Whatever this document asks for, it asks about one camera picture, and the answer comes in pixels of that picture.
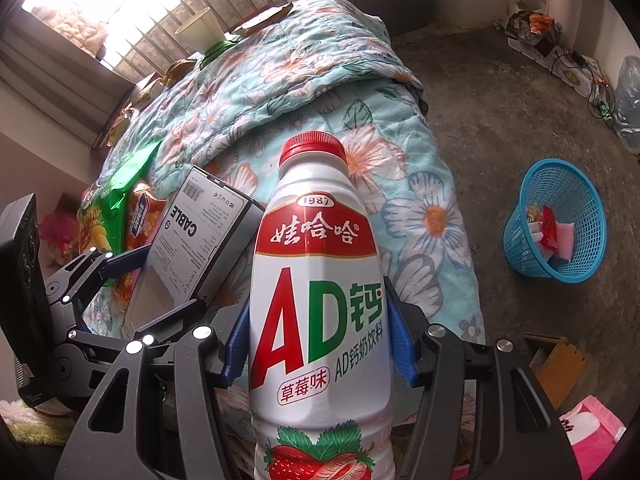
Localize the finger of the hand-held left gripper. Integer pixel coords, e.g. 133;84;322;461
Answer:
52;297;202;362
45;244;153;307

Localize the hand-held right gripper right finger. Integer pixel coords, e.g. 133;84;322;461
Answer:
384;285;573;480

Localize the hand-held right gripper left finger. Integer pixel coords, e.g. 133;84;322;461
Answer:
54;300;252;480

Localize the grey and white box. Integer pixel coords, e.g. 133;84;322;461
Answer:
120;166;266;343

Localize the white milk drink bottle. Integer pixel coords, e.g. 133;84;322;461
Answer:
248;131;396;480

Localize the blue plastic basket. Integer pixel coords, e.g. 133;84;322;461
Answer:
502;159;608;283

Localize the person's left forearm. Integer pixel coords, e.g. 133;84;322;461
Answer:
0;397;76;480

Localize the orange snack packet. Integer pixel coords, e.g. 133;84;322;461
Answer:
112;183;168;306

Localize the green snack bag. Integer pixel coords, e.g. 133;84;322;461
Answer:
77;140;163;288

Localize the pink mesh bag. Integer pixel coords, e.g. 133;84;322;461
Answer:
39;210;81;266

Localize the cardboard box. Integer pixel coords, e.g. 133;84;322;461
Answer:
525;335;588;411

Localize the grey curtain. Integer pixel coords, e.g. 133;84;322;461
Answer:
0;10;136;146

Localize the red wrapper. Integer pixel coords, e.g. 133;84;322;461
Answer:
537;205;560;253

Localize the pink and white packet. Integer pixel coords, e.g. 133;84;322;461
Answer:
530;220;576;261

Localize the pink towel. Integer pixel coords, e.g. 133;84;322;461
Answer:
555;395;628;480

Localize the white paper cup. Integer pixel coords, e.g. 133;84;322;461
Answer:
175;10;227;53

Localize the cream quilted coat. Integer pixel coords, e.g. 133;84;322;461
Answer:
30;0;108;56

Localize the floral blanket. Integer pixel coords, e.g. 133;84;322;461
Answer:
80;0;486;480

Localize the metal window railing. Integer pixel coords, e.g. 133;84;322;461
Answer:
100;0;286;86

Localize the brown snack packet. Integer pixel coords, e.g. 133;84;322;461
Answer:
235;4;295;36

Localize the dark snack bag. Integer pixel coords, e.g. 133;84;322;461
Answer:
507;10;556;58

